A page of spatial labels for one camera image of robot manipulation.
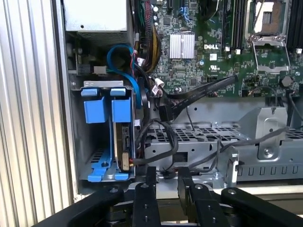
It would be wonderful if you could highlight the black RAM slot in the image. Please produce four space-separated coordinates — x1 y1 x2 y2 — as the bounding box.
233 0 245 50
286 0 296 48

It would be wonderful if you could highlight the thin grey sleeved wire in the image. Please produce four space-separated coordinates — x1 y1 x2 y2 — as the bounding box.
163 126 291 173

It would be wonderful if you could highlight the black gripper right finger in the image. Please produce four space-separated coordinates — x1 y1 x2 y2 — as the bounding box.
177 166 303 227

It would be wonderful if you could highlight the silver metal bracket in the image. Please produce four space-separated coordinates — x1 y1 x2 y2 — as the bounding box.
257 106 289 161

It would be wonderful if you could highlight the CPU socket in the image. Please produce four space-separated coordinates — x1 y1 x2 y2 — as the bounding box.
245 0 291 36

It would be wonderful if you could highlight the empty blue disk carrier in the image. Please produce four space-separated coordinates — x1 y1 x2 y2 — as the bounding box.
80 87 110 182

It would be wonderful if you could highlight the blue data wire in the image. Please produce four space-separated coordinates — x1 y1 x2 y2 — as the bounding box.
106 44 143 109

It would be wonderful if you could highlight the round black board component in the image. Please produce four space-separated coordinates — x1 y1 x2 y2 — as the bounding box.
281 75 294 87

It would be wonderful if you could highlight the black open PC case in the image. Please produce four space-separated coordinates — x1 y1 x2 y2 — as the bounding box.
51 0 303 204

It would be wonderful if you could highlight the metal disk bay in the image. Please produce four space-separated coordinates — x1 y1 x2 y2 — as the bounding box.
71 80 140 187

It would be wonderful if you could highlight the black disk power wire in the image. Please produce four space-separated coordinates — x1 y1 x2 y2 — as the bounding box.
119 119 179 172

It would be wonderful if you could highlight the silver power supply unit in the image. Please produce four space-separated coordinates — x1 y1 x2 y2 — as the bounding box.
62 0 133 44

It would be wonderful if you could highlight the green motherboard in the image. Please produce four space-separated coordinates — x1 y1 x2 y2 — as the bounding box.
132 0 303 100

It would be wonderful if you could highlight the flat black ribbon cable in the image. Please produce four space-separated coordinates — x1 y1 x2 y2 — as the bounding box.
165 75 240 114

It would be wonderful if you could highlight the metal socket cover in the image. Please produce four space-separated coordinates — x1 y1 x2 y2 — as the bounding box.
246 35 292 73

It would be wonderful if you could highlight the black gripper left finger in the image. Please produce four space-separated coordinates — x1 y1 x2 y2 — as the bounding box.
33 166 162 227

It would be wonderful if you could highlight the metal locking lever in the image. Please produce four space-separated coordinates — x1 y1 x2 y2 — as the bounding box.
250 0 265 38

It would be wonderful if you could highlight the hard disk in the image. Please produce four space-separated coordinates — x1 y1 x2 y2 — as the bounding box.
110 87 137 182

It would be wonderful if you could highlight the black yellow power cable bundle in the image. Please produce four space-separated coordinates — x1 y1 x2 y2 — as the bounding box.
139 0 163 74

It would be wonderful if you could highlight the silver finned heatsink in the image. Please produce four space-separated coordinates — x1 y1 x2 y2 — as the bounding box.
169 33 196 60

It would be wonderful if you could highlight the black data wire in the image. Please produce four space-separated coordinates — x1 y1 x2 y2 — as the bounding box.
136 66 172 147

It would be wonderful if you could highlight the perforated metal drive cage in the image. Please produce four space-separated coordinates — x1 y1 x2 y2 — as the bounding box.
143 106 303 183

